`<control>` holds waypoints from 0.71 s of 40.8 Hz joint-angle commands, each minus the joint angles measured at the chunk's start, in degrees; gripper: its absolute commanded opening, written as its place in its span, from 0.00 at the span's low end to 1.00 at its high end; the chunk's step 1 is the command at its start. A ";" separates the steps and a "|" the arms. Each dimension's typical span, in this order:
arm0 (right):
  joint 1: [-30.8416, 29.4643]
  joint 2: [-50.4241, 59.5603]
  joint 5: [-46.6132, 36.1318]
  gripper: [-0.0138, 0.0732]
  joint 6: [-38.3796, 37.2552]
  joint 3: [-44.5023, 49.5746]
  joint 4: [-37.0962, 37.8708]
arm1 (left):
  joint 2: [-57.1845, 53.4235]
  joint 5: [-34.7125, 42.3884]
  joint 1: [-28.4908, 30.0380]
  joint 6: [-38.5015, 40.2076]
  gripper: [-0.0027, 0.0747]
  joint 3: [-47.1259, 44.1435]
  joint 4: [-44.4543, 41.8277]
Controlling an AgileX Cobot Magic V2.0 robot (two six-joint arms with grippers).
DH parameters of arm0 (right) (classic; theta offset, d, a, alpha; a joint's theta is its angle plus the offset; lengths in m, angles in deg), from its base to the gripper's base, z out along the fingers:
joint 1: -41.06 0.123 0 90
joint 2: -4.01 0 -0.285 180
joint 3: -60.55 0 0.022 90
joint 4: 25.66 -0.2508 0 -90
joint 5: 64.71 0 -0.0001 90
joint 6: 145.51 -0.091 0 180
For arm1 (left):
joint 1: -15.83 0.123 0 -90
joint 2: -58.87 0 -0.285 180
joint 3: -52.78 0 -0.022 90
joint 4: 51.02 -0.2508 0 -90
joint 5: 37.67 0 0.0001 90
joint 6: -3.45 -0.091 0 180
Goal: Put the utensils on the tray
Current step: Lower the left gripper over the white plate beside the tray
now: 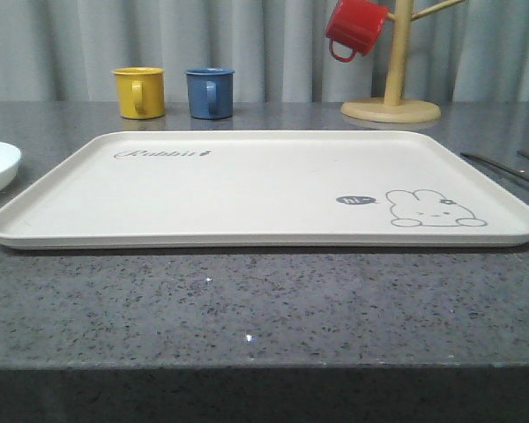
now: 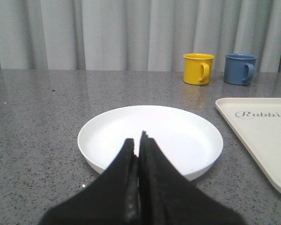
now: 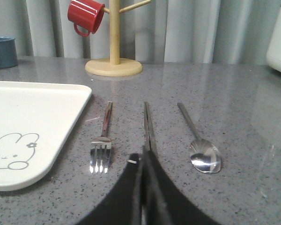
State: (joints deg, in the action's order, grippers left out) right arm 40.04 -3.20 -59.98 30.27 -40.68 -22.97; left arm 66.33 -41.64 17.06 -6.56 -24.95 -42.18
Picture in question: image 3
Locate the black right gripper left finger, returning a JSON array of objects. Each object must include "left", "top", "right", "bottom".
[{"left": 77, "top": 153, "right": 142, "bottom": 225}]

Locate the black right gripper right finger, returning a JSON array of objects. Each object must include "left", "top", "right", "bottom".
[{"left": 142, "top": 151, "right": 218, "bottom": 225}]

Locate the silver metal fork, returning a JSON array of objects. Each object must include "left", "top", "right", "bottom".
[{"left": 89, "top": 101, "right": 113, "bottom": 173}]

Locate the silver metal spoon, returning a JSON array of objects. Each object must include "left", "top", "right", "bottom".
[{"left": 177, "top": 103, "right": 222, "bottom": 174}]

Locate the cream rabbit tray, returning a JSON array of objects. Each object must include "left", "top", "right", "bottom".
[{"left": 0, "top": 81, "right": 92, "bottom": 191}]

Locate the wooden mug tree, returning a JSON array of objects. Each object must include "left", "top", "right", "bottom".
[{"left": 85, "top": 0, "right": 151, "bottom": 77}]

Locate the grey curtain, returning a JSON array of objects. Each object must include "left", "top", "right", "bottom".
[{"left": 0, "top": 0, "right": 281, "bottom": 65}]

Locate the red enamel mug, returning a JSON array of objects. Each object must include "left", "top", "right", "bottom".
[{"left": 67, "top": 0, "right": 105, "bottom": 37}]

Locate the blue enamel mug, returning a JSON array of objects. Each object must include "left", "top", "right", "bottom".
[{"left": 0, "top": 36, "right": 18, "bottom": 69}]

